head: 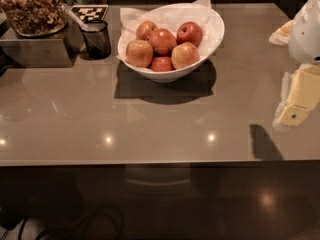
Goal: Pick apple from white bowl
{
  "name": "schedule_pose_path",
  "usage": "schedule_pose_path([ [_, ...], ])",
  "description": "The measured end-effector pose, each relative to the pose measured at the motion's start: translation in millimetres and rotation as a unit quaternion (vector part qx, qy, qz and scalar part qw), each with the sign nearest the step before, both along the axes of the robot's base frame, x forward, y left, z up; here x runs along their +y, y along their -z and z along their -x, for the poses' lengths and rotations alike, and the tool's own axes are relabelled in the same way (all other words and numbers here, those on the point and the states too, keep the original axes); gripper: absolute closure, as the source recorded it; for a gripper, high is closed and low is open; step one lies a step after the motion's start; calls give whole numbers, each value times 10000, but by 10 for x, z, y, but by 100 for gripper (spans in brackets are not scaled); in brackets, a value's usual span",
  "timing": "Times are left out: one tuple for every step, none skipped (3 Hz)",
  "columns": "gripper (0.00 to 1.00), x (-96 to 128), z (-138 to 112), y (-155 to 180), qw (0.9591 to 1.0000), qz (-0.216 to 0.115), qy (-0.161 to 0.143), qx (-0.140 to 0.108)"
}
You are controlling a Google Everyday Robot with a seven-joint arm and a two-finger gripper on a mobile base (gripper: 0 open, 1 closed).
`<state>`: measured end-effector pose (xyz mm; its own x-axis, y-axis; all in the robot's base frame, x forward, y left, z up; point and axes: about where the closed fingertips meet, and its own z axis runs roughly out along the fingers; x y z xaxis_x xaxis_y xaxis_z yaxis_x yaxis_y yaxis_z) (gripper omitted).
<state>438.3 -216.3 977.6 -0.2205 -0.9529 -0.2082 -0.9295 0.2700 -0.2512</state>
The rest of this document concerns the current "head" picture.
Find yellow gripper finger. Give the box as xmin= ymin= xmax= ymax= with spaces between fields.
xmin=272 ymin=64 xmax=320 ymax=132
xmin=269 ymin=20 xmax=292 ymax=45

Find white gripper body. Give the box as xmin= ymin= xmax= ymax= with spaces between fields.
xmin=288 ymin=0 xmax=320 ymax=64

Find yellow-red apple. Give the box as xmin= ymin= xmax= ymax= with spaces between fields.
xmin=126 ymin=40 xmax=153 ymax=68
xmin=171 ymin=42 xmax=200 ymax=70

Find white ceramic bowl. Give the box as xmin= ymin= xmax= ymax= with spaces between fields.
xmin=117 ymin=3 xmax=226 ymax=83

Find red apple back right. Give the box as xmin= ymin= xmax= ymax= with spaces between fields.
xmin=176 ymin=21 xmax=203 ymax=47

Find red apple centre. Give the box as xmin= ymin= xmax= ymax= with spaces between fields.
xmin=148 ymin=28 xmax=177 ymax=56

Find small red apple front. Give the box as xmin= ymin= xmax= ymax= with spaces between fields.
xmin=150 ymin=56 xmax=173 ymax=72

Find red apple back left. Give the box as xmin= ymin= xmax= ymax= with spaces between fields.
xmin=136 ymin=21 xmax=158 ymax=40

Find white paper liner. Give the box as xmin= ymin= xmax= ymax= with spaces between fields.
xmin=118 ymin=0 xmax=225 ymax=61

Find black mesh cup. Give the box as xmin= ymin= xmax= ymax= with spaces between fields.
xmin=81 ymin=20 xmax=111 ymax=59

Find white plastic spoon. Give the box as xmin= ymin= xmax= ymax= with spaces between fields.
xmin=61 ymin=3 xmax=88 ymax=31

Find black white marker tag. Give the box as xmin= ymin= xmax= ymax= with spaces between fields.
xmin=71 ymin=5 xmax=108 ymax=22

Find glass jar of nuts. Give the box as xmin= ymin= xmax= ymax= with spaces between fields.
xmin=0 ymin=0 xmax=67 ymax=37

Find black floor cable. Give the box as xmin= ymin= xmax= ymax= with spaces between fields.
xmin=18 ymin=204 xmax=125 ymax=240

